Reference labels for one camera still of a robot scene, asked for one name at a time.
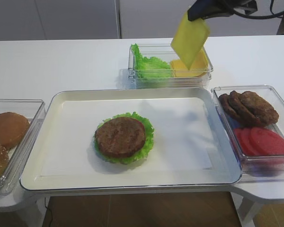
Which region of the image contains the front brown patty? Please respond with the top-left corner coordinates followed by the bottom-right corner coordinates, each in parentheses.
top-left (239, 91), bottom-right (279, 126)

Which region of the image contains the yellow cheese slice stack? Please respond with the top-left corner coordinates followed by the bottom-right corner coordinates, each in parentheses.
top-left (169, 49), bottom-right (208, 78)

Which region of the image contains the back brown patty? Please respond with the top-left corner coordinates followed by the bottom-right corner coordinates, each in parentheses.
top-left (218, 94), bottom-right (241, 122)

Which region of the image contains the clear patty tomato container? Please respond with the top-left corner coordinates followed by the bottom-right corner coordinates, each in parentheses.
top-left (212, 86), bottom-right (284, 176)

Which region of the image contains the middle red tomato slice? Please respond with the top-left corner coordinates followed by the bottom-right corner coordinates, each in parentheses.
top-left (240, 128), bottom-right (260, 156)

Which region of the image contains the back red tomato slice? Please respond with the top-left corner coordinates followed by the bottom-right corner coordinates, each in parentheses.
top-left (233, 128), bottom-right (248, 155)

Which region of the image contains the green lettuce in container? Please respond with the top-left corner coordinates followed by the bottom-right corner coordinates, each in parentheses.
top-left (130, 44), bottom-right (172, 79)

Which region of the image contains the brown patty on tray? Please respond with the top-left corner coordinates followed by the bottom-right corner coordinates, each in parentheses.
top-left (95, 117), bottom-right (146, 158)

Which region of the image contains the white paper tray liner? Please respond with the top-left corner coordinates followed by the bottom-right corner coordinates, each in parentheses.
top-left (41, 98), bottom-right (215, 176)

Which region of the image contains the clear lettuce cheese container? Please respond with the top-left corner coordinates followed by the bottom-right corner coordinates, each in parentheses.
top-left (128, 44), bottom-right (213, 89)

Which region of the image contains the middle brown patty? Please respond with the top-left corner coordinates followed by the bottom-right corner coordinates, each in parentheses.
top-left (229, 91), bottom-right (263, 127)

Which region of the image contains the black cable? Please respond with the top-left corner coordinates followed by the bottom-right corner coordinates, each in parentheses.
top-left (229, 0), bottom-right (284, 19)

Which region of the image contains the clear bun container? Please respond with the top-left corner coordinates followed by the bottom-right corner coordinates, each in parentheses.
top-left (0, 99), bottom-right (45, 195)

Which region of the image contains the white rectangular serving tray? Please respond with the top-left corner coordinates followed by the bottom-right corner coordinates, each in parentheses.
top-left (20, 87), bottom-right (241, 191)

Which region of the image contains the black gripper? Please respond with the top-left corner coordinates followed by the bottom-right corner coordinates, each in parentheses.
top-left (187, 0), bottom-right (257, 21)

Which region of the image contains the front red tomato slice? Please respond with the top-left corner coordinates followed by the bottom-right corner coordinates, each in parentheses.
top-left (249, 127), bottom-right (284, 156)

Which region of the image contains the plain orange bun bottom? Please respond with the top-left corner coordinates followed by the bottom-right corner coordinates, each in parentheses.
top-left (0, 112), bottom-right (30, 149)

